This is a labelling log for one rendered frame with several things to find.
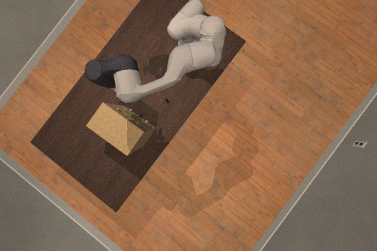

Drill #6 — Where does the tan wooden chest of drawers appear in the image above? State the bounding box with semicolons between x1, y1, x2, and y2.
86;102;156;156

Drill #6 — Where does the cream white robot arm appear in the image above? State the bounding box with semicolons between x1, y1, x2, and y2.
85;0;226;103

